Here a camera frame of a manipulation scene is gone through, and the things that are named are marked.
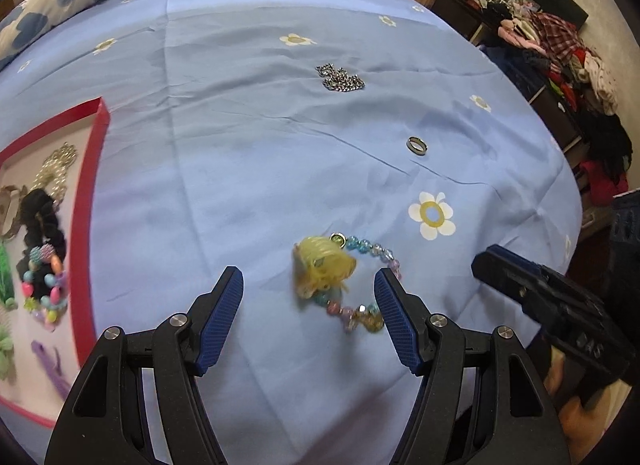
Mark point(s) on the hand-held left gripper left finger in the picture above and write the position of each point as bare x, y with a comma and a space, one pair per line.
220, 320

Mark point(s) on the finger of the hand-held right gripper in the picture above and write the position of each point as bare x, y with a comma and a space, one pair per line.
505, 280
525, 262

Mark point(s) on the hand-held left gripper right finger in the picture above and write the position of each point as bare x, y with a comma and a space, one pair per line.
395, 325

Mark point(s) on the yellow claw hair clip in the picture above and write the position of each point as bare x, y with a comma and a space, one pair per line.
320, 265

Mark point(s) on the purple hair clip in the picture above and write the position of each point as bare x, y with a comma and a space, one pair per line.
50, 365

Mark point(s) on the red shallow box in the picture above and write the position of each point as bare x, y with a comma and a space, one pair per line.
90, 170

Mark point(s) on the black scrunchie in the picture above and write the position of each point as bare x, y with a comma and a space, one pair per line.
42, 215

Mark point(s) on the silver wrist watch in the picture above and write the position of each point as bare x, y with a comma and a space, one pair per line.
7, 205

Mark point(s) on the person's right hand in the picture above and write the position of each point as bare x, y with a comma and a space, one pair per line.
600, 425

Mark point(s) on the dark blue plastic crate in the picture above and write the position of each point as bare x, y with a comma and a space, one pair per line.
627, 235

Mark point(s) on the red bag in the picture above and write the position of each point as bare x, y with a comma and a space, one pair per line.
600, 180

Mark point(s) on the dark low cabinet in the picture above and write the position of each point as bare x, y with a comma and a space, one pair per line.
555, 110

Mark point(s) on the blue floral bed sheet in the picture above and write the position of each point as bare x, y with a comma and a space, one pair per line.
250, 145

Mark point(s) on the pile of clothes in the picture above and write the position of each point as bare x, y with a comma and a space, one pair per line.
565, 45

